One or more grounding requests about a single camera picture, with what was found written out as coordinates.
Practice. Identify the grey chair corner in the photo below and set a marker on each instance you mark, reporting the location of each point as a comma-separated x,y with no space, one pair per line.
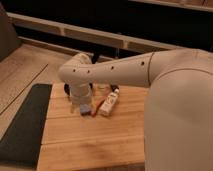
9,40

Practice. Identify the blue-grey eraser block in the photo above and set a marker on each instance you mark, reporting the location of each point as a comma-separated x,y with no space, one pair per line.
85,109

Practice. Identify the wooden table board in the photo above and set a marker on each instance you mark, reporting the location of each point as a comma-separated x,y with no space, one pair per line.
72,142

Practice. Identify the black marker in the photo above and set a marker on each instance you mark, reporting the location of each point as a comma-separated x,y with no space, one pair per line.
114,87

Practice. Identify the dark green mat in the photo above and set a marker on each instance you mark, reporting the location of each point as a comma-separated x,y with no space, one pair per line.
22,140

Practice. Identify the white bottle with black cap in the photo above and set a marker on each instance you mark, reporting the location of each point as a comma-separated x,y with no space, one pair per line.
109,103

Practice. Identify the black frying pan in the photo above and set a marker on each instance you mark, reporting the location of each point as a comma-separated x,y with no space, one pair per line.
67,88

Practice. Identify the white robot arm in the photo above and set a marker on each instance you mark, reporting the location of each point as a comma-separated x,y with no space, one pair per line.
178,114

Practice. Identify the orange carrot toy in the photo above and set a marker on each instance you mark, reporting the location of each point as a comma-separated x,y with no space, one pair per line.
96,107

